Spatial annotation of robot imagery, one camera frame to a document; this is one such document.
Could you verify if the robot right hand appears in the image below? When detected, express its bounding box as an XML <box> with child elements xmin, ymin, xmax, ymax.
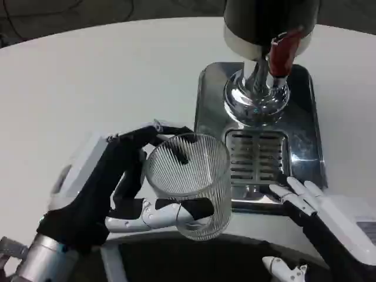
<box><xmin>261</xmin><ymin>173</ymin><xmax>376</xmax><ymax>282</ymax></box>

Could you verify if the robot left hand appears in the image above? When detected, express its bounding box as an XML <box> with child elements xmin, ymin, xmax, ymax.
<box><xmin>36</xmin><ymin>119</ymin><xmax>215</xmax><ymax>255</ymax></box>

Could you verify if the clear ribbed glass cup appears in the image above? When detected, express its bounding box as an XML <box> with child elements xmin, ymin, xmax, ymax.
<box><xmin>142</xmin><ymin>133</ymin><xmax>233</xmax><ymax>241</ymax></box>

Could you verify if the steel drip tray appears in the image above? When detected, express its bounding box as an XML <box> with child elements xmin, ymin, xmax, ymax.
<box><xmin>193</xmin><ymin>62</ymin><xmax>327</xmax><ymax>217</ymax></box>

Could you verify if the steel drink dispenser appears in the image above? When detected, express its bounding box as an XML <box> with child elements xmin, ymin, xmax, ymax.
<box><xmin>222</xmin><ymin>0</ymin><xmax>320</xmax><ymax>128</ymax></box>

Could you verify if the red dispenser tap handle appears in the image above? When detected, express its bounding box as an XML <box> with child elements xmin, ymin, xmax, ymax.
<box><xmin>268</xmin><ymin>28</ymin><xmax>304</xmax><ymax>79</ymax></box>

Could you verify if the black floor cable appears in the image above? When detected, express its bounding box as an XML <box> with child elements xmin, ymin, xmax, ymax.
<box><xmin>0</xmin><ymin>0</ymin><xmax>86</xmax><ymax>41</ymax></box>

